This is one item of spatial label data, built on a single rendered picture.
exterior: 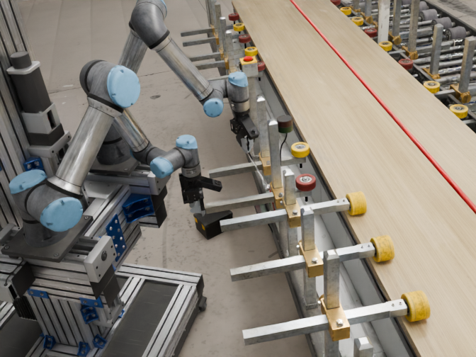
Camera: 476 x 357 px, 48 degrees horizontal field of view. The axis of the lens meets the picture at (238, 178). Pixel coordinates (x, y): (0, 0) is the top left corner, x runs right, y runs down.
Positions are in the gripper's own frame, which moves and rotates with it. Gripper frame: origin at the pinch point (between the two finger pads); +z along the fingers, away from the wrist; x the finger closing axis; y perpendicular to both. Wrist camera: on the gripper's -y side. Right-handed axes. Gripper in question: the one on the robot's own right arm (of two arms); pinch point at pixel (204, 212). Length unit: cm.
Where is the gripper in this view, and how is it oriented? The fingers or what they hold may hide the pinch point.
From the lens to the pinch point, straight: 216.7
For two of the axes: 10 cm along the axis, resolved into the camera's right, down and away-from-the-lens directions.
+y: -9.8, 1.7, -0.7
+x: 1.5, 5.4, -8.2
